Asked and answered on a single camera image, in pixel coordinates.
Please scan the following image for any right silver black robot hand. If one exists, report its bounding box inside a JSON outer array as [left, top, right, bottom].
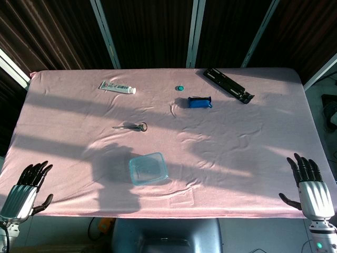
[[278, 153, 335, 221]]

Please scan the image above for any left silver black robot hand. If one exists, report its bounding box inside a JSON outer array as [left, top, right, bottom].
[[0, 160, 54, 225]]

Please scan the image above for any clear plastic container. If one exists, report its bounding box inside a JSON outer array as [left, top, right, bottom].
[[128, 152, 169, 187]]

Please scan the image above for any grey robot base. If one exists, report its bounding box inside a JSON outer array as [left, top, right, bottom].
[[112, 218, 223, 253]]

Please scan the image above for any black floor equipment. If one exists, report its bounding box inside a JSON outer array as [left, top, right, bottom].
[[321, 93, 337, 132]]

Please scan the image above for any pink tablecloth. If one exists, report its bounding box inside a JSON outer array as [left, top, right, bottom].
[[0, 67, 337, 219]]

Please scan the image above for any white toothpaste tube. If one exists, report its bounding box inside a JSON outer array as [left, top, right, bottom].
[[98, 80, 137, 95]]

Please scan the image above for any blue soft pouch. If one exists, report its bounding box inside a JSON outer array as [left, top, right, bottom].
[[187, 96, 213, 109]]

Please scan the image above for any black floor cable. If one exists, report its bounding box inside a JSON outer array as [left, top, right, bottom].
[[87, 217, 106, 242]]

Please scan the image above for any white frame post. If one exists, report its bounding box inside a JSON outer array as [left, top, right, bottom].
[[0, 48, 31, 90], [89, 0, 121, 69], [186, 0, 203, 68], [302, 52, 337, 92], [241, 0, 280, 68]]

